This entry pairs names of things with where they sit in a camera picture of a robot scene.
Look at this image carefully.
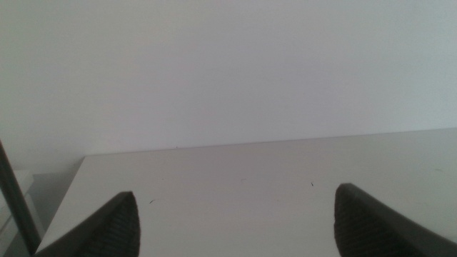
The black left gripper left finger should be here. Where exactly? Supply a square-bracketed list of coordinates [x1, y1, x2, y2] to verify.
[31, 191, 141, 257]

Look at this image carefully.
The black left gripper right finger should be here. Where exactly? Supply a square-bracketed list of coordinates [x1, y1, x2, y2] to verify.
[333, 183, 457, 257]

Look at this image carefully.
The dark grey pole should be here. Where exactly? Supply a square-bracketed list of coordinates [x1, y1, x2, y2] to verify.
[0, 140, 43, 256]

